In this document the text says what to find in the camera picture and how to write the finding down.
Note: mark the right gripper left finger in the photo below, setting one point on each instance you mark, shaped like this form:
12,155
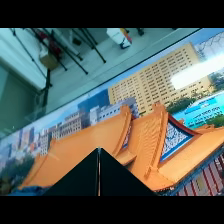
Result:
80,180

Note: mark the black tripod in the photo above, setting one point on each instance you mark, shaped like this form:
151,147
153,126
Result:
68,56
96,50

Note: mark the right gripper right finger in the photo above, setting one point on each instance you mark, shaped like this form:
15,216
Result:
118,180

